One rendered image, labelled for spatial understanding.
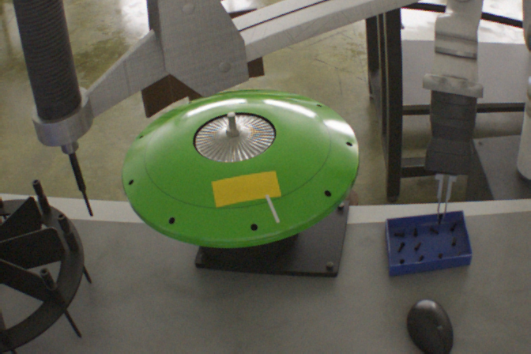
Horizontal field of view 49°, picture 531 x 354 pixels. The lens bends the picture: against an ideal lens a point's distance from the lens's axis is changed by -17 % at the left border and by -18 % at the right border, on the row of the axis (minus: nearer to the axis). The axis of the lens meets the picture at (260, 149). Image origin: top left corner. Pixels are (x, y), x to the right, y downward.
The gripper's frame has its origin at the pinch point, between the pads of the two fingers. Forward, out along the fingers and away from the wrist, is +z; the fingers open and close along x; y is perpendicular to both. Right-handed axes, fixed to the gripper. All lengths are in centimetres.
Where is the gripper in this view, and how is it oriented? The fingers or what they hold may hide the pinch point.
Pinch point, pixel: (440, 217)
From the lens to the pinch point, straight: 93.4
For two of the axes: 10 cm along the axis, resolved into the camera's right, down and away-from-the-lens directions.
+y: 3.3, -1.6, 9.3
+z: -0.7, 9.8, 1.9
